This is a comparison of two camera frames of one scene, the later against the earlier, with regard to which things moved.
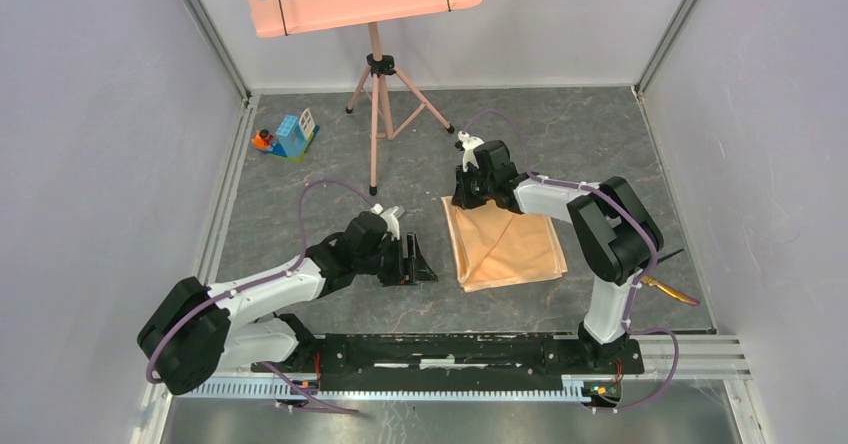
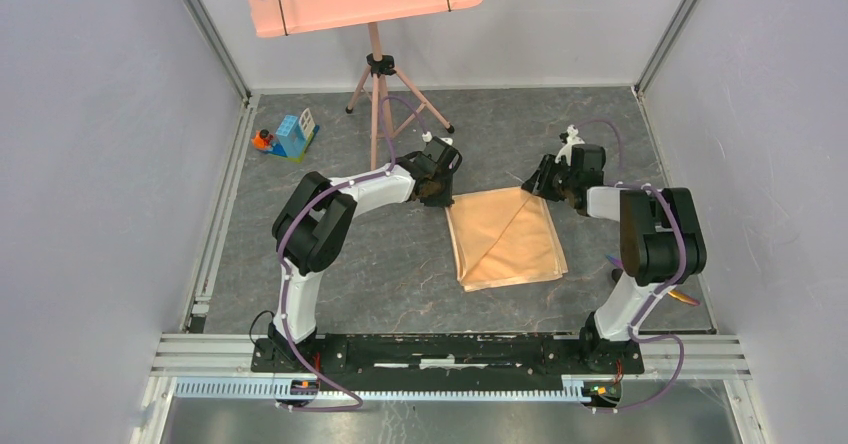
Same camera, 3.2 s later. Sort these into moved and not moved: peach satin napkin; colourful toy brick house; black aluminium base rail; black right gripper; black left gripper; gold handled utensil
Moved: black left gripper; black right gripper
Not moved: gold handled utensil; peach satin napkin; black aluminium base rail; colourful toy brick house
